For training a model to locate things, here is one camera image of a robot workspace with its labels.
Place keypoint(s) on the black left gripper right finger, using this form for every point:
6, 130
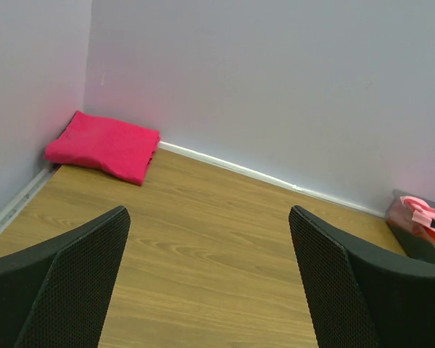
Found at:
359, 294

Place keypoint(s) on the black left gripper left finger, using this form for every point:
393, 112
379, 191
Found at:
57, 293

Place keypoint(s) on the light pink t-shirt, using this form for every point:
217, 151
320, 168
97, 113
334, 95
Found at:
422, 212

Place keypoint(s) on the clear plastic bin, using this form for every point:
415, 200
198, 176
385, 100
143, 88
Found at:
412, 237

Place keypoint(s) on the folded magenta t-shirt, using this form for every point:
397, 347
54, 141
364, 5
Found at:
115, 147

